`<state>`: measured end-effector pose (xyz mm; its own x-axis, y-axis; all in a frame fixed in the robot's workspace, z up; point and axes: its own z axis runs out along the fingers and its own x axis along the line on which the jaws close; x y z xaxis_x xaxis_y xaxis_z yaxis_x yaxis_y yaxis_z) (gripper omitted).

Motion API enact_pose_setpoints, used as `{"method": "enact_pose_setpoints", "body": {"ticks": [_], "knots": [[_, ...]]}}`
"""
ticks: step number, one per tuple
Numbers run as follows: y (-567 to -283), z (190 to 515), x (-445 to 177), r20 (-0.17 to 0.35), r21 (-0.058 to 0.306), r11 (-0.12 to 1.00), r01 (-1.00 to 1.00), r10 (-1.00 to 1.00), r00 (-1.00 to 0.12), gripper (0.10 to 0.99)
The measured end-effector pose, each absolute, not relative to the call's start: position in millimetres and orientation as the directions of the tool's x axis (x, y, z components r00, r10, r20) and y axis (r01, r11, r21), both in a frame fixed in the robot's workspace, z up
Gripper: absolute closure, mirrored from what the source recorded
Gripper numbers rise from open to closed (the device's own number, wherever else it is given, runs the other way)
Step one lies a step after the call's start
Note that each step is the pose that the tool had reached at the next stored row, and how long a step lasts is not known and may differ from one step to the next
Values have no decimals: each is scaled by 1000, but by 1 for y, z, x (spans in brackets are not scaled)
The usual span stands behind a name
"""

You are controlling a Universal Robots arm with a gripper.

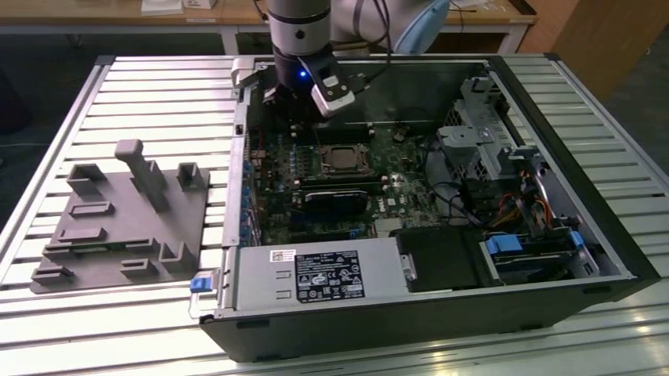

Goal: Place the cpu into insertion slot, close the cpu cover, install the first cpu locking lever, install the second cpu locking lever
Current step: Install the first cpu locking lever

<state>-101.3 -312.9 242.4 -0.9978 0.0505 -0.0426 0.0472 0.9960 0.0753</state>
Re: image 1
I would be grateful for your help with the CPU socket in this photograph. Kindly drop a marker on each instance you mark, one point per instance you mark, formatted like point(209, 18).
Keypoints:
point(321, 156)

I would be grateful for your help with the green motherboard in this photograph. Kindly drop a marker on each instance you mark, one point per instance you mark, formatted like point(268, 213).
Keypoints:
point(413, 184)

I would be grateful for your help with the black graphics card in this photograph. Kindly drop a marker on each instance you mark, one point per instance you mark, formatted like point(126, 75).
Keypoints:
point(335, 203)

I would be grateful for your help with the grey metal drive cage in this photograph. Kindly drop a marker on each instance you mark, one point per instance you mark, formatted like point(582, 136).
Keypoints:
point(465, 141)

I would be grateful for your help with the white cardboard box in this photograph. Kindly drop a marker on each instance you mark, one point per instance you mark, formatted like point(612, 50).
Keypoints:
point(198, 4)
point(162, 7)

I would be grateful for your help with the blue carrier tab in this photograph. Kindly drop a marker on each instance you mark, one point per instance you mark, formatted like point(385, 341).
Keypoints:
point(576, 239)

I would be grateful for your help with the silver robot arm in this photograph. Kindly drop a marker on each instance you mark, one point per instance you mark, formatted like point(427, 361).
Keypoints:
point(301, 23)

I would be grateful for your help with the green RAM stick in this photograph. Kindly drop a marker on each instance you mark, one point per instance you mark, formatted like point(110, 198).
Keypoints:
point(105, 246)

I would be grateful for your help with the black plastic fan shroud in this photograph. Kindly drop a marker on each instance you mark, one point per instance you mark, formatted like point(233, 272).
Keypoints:
point(440, 258)

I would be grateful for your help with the small silver chipset heatsink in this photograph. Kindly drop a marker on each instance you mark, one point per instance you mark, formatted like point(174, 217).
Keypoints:
point(389, 226)

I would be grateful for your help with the black expansion slot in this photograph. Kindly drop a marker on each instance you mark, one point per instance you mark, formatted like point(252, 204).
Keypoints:
point(319, 236)

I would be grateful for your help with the blue board connector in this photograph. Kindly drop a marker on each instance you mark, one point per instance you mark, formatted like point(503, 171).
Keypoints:
point(357, 232)

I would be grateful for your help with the blue plastic case latch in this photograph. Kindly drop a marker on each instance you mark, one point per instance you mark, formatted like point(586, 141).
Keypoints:
point(201, 283)

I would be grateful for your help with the black PC case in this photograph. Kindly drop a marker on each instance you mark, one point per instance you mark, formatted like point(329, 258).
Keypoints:
point(367, 333)

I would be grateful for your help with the silver power supply unit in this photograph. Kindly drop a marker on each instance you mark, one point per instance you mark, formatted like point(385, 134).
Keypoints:
point(261, 274)

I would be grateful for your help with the white silver wrist camera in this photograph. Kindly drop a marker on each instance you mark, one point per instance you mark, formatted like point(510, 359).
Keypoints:
point(335, 96)

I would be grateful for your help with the silver case release latch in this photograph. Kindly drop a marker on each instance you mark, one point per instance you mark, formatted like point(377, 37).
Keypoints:
point(242, 70)

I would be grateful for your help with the blue disk carrier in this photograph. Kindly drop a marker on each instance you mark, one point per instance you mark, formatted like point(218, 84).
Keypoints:
point(504, 246)

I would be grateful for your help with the brown wooden cabinet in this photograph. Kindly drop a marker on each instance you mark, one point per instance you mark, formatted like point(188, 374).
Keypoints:
point(618, 39)

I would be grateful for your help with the grey plastic parts rack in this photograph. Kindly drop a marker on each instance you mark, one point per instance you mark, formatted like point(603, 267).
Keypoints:
point(132, 235)

